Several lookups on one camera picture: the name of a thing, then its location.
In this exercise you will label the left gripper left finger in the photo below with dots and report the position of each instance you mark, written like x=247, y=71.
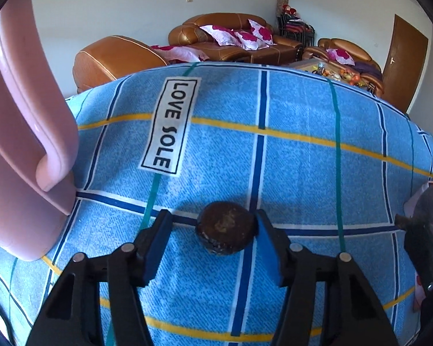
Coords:
x=71, y=314

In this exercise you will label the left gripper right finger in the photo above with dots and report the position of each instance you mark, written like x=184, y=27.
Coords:
x=352, y=315

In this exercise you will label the small dark passion fruit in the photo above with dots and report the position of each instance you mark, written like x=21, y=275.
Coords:
x=224, y=228

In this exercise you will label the blue plaid tablecloth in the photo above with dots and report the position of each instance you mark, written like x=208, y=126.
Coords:
x=330, y=164

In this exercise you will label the pink electric kettle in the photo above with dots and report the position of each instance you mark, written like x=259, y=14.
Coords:
x=39, y=140

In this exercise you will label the brown leather armchair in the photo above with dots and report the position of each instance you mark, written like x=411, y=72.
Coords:
x=364, y=63

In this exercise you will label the brown wooden door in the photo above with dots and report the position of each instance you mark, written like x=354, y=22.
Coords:
x=404, y=64

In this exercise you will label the wooden coffee table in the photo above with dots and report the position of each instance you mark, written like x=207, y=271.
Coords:
x=332, y=71

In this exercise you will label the floral pillow on armchair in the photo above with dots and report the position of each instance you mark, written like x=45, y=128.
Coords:
x=340, y=56

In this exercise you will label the brown leather three-seat sofa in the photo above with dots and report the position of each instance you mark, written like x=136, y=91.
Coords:
x=283, y=51

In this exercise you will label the brown leather ottoman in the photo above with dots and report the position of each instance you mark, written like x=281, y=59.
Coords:
x=112, y=58

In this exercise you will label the stacked dark chairs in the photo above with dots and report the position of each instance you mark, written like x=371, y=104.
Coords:
x=291, y=25

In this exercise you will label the floral pillow middle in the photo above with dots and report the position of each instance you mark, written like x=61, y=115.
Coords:
x=249, y=42

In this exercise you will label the floral pillow right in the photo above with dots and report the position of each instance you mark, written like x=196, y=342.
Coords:
x=261, y=32

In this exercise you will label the floral pillow left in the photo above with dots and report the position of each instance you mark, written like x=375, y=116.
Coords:
x=221, y=35

